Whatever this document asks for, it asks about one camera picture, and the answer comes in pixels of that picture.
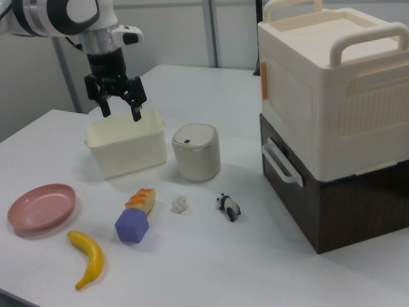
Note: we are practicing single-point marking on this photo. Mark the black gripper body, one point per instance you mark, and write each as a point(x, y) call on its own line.
point(107, 68)

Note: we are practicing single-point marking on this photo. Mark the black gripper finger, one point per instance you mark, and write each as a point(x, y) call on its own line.
point(94, 86)
point(135, 92)

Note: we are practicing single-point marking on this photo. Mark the bread with orange topping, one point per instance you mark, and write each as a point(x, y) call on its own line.
point(142, 199)

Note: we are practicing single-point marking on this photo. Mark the cream plastic basket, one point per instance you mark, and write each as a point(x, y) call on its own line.
point(128, 156)

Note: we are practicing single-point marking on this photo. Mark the small beige trash can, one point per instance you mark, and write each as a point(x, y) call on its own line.
point(196, 156)

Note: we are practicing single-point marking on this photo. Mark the crumpled white paper ball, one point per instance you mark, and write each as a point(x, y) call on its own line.
point(179, 204)

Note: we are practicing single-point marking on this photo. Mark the pink plate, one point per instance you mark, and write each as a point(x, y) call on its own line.
point(41, 206)

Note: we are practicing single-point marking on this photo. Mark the purple cube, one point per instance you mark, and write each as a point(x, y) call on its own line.
point(131, 227)

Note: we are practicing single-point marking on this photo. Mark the panda toy figure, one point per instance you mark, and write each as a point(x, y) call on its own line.
point(230, 207)

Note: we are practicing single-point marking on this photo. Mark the yellow banana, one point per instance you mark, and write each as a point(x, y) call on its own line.
point(92, 256)

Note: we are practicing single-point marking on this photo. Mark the dark brown drawer box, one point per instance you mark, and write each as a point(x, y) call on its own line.
point(351, 214)

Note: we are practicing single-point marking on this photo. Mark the grey metal frame post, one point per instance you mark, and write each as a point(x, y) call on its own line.
point(67, 83)

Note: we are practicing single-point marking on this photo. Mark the grey partition frame post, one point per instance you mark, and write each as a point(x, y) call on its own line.
point(212, 32)

